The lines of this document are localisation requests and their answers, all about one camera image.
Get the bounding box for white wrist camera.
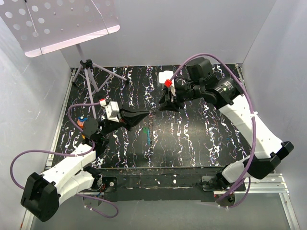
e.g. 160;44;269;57
99;99;119;123
158;70;176;96

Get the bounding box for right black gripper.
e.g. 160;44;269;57
158;81;203;113

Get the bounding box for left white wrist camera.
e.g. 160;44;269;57
99;99;119;123

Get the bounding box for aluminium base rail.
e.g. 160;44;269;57
20;68;300;230

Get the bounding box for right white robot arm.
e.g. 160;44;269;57
158;57;294;191

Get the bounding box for perforated music stand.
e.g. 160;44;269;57
0;0;128;120

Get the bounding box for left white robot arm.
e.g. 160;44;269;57
21;109;150;222

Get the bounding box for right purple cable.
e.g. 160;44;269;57
170;53;259;208

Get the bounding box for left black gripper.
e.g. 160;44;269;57
99;104;150;138

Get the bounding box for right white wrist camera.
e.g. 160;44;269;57
158;70;176;96

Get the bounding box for colourful toy blocks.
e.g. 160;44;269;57
77;116;87;130

